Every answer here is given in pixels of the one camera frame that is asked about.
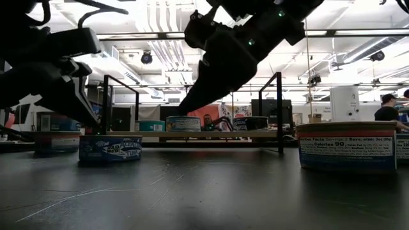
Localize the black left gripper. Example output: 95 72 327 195
0 27 102 128

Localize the small black monitor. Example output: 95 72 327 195
14 103 31 125

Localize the silver-lidded seafood can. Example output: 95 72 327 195
395 132 409 165

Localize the light blue tuna can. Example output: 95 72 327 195
165 115 202 132

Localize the white hanging cloth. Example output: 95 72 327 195
137 105 160 121

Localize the wooden shelf with black frame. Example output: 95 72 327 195
101 72 284 155

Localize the orange hanging cloth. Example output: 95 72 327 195
188 105 221 128

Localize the gold-lidded red blue can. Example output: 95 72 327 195
296 121 398 173
36 105 84 132
34 130 81 157

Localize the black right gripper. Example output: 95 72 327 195
178 10 279 114

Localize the teal tuna can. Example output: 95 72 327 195
134 119 166 132

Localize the long ceiling light fixture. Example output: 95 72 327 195
95 28 409 42

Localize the patterned hanging cloth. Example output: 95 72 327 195
219 102 252 132

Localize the large black monitor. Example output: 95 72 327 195
251 98 293 124

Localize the black table mat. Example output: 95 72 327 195
0 147 409 230

